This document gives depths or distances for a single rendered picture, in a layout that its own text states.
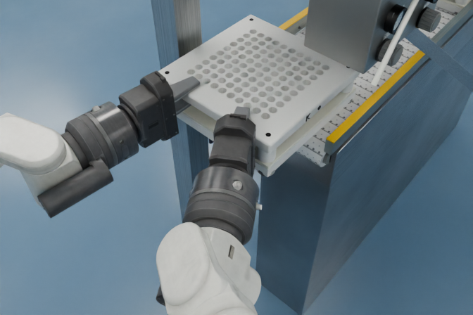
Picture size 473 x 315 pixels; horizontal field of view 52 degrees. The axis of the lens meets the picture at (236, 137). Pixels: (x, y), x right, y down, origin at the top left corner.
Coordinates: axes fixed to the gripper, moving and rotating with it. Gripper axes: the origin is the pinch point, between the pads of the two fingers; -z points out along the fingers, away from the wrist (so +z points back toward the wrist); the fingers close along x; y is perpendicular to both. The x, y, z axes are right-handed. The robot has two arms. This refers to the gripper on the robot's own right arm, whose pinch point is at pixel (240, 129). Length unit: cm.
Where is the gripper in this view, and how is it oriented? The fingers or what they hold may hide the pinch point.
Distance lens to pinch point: 72.1
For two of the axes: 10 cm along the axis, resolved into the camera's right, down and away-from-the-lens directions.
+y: 9.9, 1.1, -1.2
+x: 0.1, 6.8, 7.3
